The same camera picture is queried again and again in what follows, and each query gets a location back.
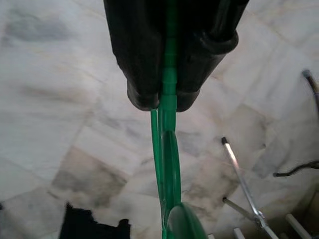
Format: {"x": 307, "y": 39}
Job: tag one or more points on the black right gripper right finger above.
{"x": 199, "y": 62}

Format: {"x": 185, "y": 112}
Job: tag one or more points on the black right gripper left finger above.
{"x": 139, "y": 62}

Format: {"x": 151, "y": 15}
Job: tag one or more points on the green plastic hanger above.
{"x": 169, "y": 87}

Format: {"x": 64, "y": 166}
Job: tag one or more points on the black printed T-shirt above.
{"x": 94, "y": 224}

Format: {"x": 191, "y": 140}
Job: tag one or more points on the silver clothes rack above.
{"x": 235, "y": 161}

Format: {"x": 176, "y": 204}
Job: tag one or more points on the marble folding table red edge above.
{"x": 310, "y": 81}

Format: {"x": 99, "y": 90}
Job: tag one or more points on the black TV console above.
{"x": 296, "y": 224}

